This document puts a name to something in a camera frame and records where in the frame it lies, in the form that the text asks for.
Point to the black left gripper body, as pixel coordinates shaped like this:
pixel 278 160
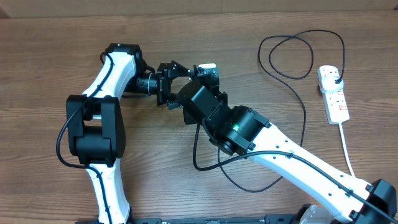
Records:
pixel 163 84

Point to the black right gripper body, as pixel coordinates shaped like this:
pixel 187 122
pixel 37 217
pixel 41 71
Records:
pixel 222 94

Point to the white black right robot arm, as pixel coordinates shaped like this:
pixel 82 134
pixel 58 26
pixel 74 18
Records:
pixel 242 133

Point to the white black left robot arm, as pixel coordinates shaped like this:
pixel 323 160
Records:
pixel 95 128

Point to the white charger plug adapter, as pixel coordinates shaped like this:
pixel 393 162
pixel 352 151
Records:
pixel 329 85

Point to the white power strip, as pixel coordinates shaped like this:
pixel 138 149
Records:
pixel 334 103

